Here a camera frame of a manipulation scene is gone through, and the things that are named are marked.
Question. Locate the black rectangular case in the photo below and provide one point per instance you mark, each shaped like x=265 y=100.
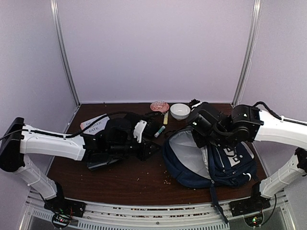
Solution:
x=151 y=127

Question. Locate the left aluminium frame post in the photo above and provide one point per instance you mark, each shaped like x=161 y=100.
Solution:
x=63 y=52

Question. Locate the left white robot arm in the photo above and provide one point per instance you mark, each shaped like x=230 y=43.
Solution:
x=100 y=143

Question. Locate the dark blue Humor book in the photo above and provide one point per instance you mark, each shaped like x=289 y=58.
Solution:
x=98 y=163

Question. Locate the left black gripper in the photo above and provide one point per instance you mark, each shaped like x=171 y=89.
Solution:
x=144 y=154

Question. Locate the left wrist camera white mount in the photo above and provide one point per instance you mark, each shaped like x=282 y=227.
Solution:
x=138 y=130

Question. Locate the right aluminium frame post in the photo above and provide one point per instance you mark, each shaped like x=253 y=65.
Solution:
x=251 y=43

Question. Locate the white book pink flowers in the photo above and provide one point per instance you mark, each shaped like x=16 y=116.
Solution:
x=95 y=128

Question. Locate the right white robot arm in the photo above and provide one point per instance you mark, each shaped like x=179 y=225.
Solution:
x=254 y=123

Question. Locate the red patterned small bowl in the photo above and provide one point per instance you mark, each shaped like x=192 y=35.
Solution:
x=159 y=106

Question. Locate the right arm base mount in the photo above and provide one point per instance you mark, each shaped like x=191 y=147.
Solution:
x=251 y=209

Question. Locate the white green glue stick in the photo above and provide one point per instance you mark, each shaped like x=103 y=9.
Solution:
x=161 y=129

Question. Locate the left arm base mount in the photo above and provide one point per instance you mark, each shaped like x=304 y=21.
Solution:
x=63 y=213

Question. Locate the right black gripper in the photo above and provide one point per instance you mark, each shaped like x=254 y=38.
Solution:
x=200 y=142

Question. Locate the front aluminium rail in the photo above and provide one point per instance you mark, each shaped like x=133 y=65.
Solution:
x=103 y=216

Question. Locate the yellow highlighter marker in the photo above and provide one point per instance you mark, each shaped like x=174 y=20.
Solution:
x=165 y=120

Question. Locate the navy blue student backpack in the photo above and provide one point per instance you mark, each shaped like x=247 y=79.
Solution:
x=209 y=166

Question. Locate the white ceramic bowl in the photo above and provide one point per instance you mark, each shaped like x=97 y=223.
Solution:
x=180 y=111

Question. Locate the aluminium frame post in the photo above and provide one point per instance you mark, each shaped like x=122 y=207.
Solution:
x=63 y=52
x=251 y=43

